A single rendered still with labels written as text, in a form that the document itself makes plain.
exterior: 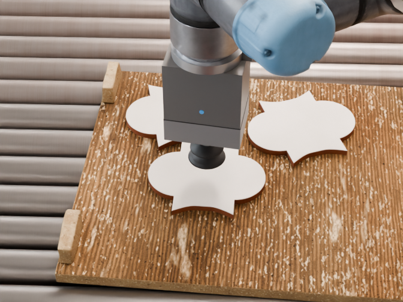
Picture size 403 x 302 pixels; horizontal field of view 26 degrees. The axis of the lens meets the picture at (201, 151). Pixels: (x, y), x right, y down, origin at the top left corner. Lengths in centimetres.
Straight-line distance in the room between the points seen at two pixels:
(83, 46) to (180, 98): 38
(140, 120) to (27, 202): 17
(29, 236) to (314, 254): 32
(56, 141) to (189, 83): 28
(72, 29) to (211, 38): 49
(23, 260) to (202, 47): 32
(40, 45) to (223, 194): 41
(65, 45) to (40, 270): 41
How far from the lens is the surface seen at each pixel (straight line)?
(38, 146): 113
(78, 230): 97
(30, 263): 99
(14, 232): 103
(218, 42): 86
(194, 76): 89
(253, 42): 73
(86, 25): 131
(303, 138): 108
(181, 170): 103
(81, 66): 123
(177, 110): 93
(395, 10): 79
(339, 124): 111
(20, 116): 117
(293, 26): 72
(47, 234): 102
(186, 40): 86
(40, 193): 106
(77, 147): 112
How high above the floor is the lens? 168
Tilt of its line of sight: 44 degrees down
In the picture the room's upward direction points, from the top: straight up
